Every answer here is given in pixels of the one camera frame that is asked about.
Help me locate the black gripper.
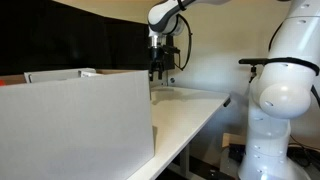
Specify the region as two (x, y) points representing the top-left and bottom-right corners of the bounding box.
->
(148, 46), (166, 82)

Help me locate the small white shutter glasses box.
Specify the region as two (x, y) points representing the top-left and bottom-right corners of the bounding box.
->
(23, 67), (103, 84)

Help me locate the big white cardboard box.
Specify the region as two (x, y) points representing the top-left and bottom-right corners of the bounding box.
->
(0, 68), (156, 180)

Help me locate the black computer monitor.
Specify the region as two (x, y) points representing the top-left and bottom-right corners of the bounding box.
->
(0, 0), (113, 76)
(103, 15), (177, 72)

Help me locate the white desk leg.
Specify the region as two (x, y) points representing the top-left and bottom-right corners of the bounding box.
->
(171, 143), (192, 178)

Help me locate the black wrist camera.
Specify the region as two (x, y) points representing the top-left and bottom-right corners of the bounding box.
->
(162, 45), (181, 57)

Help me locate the black camera on tripod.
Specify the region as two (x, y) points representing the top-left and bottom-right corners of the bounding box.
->
(238, 57), (270, 83)

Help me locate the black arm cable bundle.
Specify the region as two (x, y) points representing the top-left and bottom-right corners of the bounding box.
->
(176, 0), (320, 109)

